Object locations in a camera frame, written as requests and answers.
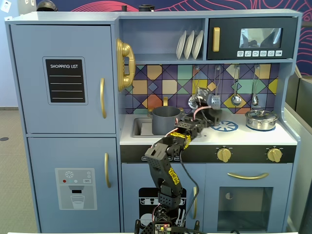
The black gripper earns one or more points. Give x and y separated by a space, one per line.
215 118

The black red robot base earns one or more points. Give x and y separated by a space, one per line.
146 228

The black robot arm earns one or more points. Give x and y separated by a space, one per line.
161 165

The steel pot lid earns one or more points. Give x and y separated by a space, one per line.
260 114

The metal toy spatula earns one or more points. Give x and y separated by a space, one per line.
216 101

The metal toy skimmer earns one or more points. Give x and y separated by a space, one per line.
193 103

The metal toy ladle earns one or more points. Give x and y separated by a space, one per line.
236 100

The gold stove knob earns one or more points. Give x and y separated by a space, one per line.
224 154
275 154

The small metal toy spoon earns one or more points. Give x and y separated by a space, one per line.
255 100

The gold toy faucet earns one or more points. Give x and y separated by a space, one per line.
165 102

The gray pot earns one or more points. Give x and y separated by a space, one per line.
163 124

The steel toy pot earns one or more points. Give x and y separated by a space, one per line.
260 124

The white toy plate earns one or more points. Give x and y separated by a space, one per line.
189 45
181 45
197 44

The black microwave door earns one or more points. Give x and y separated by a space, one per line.
229 36

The low gray desk divider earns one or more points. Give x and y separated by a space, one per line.
299 122

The gold toy phone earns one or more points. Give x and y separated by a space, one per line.
125 65

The green controller board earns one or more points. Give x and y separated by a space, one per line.
162 228

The black round container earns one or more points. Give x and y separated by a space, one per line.
145 8

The blue toy kitchen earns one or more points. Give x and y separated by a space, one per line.
73 122

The small black cup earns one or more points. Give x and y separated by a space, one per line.
124 8

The shopping list chalkboard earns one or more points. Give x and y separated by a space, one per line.
65 81

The black helmet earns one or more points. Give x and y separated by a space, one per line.
46 6

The round floor cover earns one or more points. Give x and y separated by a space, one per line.
4 139

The paper face drawing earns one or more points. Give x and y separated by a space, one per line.
5 5

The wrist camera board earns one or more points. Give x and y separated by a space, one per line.
202 93

